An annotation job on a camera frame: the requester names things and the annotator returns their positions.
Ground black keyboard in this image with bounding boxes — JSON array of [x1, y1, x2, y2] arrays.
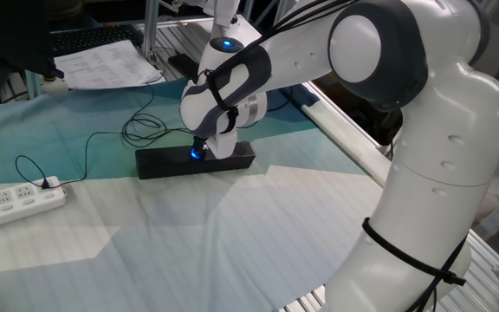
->
[[49, 23, 145, 57]]

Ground thin black speaker cable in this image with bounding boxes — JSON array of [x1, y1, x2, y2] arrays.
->
[[14, 81, 194, 191]]

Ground printed paper sheets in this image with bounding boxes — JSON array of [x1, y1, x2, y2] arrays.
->
[[53, 39, 166, 91]]

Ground white power strip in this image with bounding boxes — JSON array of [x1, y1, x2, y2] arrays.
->
[[0, 175, 68, 234]]

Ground teal and white tablecloth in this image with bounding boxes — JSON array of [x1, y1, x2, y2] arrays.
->
[[0, 77, 392, 312]]

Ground white plastic bottle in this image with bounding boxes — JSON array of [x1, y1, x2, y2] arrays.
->
[[41, 75, 69, 94]]

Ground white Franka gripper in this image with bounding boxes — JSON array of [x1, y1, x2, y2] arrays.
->
[[191, 129, 239, 160]]

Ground aluminium frame post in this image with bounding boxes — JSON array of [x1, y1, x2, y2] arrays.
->
[[141, 0, 160, 60]]

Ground black speaker bar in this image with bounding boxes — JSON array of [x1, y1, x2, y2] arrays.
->
[[134, 140, 257, 181]]

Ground person in dark clothing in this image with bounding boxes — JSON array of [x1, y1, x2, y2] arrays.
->
[[0, 0, 67, 80]]

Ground black phone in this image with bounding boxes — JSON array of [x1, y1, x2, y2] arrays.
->
[[167, 52, 199, 81]]

